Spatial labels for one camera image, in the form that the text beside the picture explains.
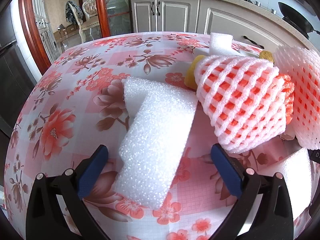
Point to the small white foam block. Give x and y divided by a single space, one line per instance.
221 44

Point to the large white foam sheet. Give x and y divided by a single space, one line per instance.
161 118

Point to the white ornate dining chair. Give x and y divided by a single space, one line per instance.
85 17

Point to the floral pink tablecloth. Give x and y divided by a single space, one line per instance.
78 105

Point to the white foam block pile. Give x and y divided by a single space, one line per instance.
296 170

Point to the black wok pan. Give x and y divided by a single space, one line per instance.
297 20

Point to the black refrigerator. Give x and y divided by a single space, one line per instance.
16 85

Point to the white kitchen base cabinets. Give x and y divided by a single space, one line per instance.
245 21

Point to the red wooden door frame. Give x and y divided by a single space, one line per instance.
32 34

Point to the yellow square sponge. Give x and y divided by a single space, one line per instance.
189 80

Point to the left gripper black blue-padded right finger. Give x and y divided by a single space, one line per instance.
262 209

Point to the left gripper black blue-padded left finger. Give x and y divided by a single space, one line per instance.
45 219

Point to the red white foam fruit net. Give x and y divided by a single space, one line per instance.
247 100

